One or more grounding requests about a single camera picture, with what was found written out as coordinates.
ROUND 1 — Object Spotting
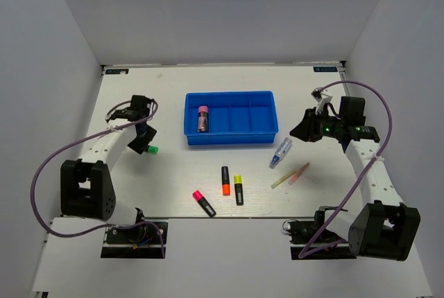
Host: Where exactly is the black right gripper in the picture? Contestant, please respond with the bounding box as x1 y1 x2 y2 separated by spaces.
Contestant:
289 106 344 142

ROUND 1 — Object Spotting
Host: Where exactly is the glue stick green cap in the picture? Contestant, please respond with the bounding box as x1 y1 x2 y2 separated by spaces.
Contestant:
144 146 159 155

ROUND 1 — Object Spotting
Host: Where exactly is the thin orange highlighter pen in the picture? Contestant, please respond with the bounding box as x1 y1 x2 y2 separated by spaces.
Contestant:
288 162 310 185

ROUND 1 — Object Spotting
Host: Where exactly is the thin yellow highlighter pen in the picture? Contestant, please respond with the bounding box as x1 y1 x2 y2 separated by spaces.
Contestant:
271 169 298 189

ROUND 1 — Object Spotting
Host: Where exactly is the glue stick pink cap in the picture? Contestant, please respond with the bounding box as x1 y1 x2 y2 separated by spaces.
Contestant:
197 105 209 132

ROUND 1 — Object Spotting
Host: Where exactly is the black highlighter pink cap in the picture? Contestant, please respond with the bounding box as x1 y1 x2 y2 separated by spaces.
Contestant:
192 190 216 218

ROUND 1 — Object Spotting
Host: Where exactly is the black highlighter orange cap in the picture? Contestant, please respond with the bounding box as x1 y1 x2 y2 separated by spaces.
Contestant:
221 166 231 196

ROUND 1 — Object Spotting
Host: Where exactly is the black highlighter yellow cap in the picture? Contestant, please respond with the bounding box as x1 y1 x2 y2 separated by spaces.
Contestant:
234 175 244 206

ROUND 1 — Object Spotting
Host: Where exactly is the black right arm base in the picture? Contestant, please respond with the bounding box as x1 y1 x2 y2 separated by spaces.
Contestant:
282 207 357 261

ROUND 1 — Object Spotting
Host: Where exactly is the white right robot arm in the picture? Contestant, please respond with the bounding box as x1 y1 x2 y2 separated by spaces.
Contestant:
289 91 420 261

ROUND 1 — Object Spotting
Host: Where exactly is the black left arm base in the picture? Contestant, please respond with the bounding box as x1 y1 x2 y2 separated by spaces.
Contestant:
101 220 169 259

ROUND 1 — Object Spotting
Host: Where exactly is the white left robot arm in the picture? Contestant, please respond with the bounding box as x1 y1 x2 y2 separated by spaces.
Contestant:
60 95 158 242

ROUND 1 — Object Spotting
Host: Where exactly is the right blue corner label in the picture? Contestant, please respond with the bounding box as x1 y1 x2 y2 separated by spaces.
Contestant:
313 66 338 73

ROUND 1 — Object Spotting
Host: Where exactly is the blue corner label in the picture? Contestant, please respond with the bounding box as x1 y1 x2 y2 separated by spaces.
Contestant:
105 69 129 75
313 66 338 73

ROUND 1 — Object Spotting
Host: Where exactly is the left blue corner label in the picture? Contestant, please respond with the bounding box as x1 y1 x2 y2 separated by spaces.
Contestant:
105 69 129 75

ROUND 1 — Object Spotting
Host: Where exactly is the blue plastic divided tray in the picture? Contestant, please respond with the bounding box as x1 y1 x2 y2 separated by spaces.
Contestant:
184 91 279 146

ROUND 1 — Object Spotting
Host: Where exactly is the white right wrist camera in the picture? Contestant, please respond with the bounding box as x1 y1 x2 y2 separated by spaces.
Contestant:
311 88 332 115

